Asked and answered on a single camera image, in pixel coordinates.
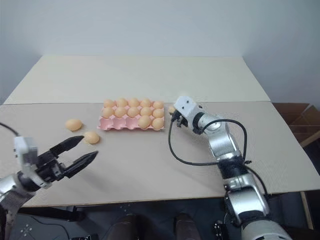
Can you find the brown cardboard box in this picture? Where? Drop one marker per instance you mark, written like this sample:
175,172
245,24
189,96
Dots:
297,120

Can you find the black table bracket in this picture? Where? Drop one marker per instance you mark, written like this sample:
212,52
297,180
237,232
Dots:
74,213

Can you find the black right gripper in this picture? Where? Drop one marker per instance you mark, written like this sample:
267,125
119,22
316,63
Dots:
180,120

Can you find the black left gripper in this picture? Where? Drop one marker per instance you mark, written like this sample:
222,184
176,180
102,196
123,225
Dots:
50,168

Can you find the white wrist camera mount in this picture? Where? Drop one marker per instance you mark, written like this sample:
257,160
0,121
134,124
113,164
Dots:
186,105
25,147

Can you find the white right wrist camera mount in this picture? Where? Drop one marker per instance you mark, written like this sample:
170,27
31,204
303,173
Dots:
186,105

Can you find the pink egg carton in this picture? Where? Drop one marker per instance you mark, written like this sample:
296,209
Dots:
117,124

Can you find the tan egg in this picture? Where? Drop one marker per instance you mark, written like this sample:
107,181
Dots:
158,113
108,112
144,121
91,137
145,111
134,101
120,112
157,123
73,124
171,108
108,102
133,111
122,102
146,102
158,104

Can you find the black block under table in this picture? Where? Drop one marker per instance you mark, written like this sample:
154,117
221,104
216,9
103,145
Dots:
218,230

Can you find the dark brown rounded shape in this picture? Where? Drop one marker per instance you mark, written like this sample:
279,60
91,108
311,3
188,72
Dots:
185,225

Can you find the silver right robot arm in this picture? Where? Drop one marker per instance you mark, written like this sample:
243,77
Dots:
222,140

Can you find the wooden table leg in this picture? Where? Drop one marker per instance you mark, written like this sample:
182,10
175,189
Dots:
307,210

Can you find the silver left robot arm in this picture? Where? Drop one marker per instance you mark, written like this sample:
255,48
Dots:
8,185

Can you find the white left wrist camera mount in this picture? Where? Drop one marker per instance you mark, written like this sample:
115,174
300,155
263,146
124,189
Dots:
25,147

